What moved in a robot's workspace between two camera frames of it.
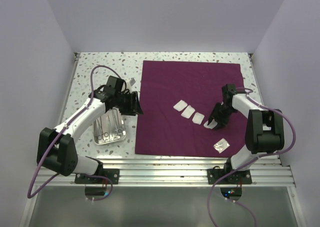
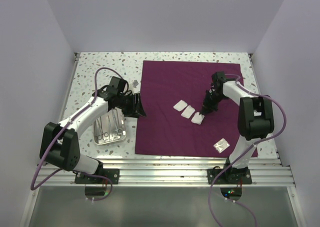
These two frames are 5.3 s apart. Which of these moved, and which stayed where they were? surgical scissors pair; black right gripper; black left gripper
Moved: black right gripper
Stayed: surgical scissors pair; black left gripper
